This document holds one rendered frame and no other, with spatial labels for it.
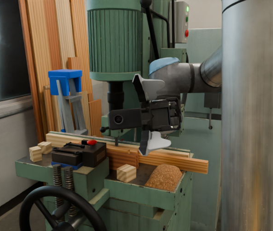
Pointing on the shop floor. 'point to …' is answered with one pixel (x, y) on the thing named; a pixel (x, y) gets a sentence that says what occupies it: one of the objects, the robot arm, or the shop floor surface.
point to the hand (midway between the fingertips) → (136, 114)
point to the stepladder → (62, 85)
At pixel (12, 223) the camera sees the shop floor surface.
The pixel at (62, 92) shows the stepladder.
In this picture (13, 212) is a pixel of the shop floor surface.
